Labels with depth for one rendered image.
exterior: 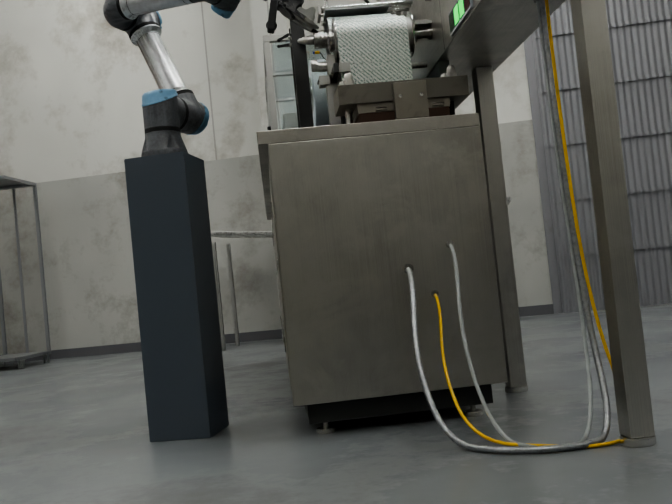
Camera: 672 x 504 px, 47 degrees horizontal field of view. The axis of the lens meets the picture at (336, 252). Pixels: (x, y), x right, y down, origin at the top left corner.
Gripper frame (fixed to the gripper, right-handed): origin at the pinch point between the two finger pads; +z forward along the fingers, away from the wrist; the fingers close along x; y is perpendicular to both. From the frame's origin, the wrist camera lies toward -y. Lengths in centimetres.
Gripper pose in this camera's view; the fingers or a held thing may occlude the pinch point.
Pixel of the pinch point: (313, 29)
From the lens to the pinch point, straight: 266.1
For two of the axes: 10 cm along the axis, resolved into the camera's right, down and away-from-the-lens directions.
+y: 5.6, -8.2, 0.8
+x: -0.8, 0.5, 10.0
